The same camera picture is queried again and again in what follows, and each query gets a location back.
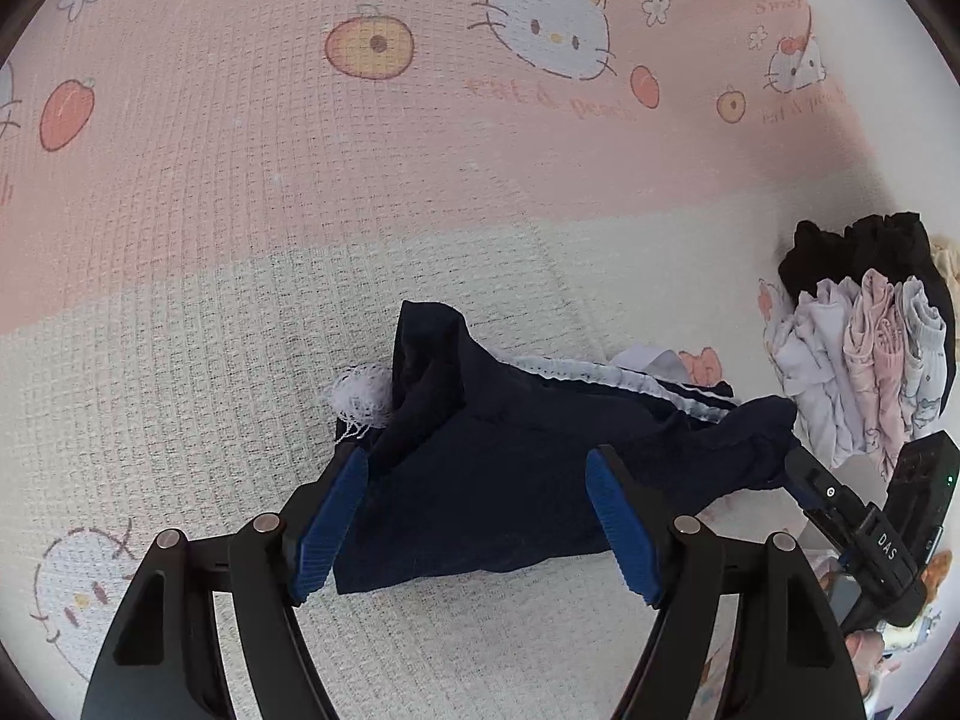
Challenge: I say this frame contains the navy shorts white stripes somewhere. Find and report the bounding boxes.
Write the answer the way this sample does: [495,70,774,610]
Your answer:
[334,302,797,593]

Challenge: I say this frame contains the white and dark clothes pile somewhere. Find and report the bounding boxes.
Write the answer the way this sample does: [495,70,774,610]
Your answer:
[758,211,958,481]

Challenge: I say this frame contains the right hand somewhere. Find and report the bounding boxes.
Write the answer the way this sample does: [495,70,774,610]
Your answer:
[844,631,885,699]

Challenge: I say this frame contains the pink cream Hello Kitty blanket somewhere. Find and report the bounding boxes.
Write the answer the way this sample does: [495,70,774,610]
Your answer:
[2,0,890,718]

